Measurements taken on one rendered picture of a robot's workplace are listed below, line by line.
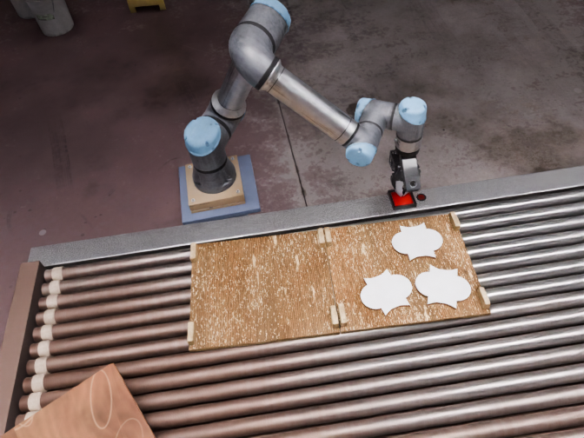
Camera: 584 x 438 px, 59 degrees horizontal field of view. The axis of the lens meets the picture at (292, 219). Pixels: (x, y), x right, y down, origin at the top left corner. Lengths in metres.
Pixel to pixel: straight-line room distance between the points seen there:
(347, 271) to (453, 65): 2.59
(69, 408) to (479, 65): 3.33
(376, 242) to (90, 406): 0.89
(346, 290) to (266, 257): 0.26
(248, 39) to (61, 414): 1.00
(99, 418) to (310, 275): 0.66
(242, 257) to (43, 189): 2.07
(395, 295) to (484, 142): 1.99
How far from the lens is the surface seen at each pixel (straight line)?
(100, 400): 1.35
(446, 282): 1.51
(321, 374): 1.39
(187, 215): 1.79
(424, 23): 4.30
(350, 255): 1.54
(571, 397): 1.49
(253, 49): 1.33
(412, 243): 1.57
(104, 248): 1.74
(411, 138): 1.49
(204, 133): 1.64
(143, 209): 3.06
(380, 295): 1.46
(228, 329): 1.45
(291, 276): 1.51
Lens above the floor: 2.22
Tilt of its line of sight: 52 degrees down
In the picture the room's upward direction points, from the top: 6 degrees counter-clockwise
